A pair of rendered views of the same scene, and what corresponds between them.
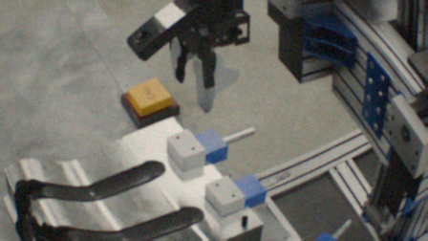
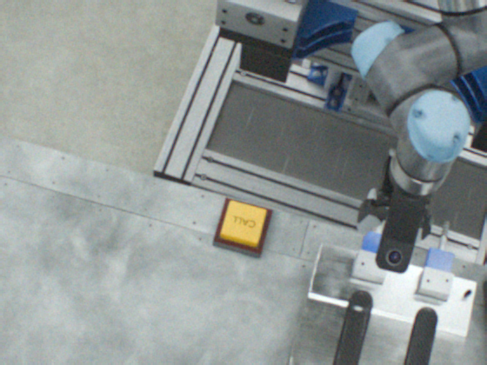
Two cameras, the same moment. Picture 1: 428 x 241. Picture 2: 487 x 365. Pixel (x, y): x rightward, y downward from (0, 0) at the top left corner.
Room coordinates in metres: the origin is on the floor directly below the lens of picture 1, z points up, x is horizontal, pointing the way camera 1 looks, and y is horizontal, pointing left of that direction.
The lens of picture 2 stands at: (0.75, 0.63, 2.45)
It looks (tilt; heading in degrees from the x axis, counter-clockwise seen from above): 67 degrees down; 307
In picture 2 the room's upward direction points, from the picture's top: 10 degrees clockwise
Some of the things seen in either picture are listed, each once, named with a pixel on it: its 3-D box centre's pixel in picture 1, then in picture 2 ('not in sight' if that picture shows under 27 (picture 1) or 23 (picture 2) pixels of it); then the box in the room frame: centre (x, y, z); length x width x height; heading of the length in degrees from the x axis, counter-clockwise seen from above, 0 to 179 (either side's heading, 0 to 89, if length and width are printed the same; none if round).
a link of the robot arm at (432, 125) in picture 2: not in sight; (431, 134); (0.95, 0.02, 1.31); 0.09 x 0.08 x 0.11; 163
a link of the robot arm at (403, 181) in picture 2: not in sight; (417, 162); (0.95, 0.02, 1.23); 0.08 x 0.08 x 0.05
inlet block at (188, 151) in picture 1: (214, 145); (376, 242); (0.96, 0.00, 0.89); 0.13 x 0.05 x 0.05; 122
